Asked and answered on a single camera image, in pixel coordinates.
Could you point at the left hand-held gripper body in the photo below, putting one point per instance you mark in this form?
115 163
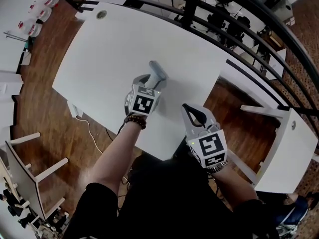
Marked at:
143 102

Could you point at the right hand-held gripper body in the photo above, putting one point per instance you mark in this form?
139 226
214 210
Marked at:
211 148

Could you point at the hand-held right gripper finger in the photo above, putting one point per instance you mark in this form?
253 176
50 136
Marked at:
187 126
210 116

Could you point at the small grey handheld object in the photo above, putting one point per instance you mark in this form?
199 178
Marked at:
157 70

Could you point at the person's left forearm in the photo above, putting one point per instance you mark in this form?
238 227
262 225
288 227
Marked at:
117 155

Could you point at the person's right forearm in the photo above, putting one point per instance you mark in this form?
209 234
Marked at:
236 188

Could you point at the silver metal wristwatch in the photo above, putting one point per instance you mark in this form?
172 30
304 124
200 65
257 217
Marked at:
219 167

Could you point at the person's black shirt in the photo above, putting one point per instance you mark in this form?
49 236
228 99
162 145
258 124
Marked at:
174 203

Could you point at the white power strip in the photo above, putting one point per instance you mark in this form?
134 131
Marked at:
74 109

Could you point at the white side table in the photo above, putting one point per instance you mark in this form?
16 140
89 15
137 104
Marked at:
286 158

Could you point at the round grey desk grommet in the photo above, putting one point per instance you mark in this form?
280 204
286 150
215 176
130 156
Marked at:
101 14
293 125

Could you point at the black metal railing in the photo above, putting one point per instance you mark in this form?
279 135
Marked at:
189 9

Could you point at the black office chair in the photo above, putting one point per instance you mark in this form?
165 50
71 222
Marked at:
216 21
238 30

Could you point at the brown cardboard box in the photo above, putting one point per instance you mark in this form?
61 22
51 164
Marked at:
274 38

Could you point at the teal bag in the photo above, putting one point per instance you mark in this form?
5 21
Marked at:
29 43

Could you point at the white paper bag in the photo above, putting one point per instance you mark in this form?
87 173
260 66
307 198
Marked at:
25 57

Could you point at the white cabinet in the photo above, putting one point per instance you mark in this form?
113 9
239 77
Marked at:
10 96

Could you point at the white overturned table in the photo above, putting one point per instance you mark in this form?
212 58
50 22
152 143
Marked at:
27 173

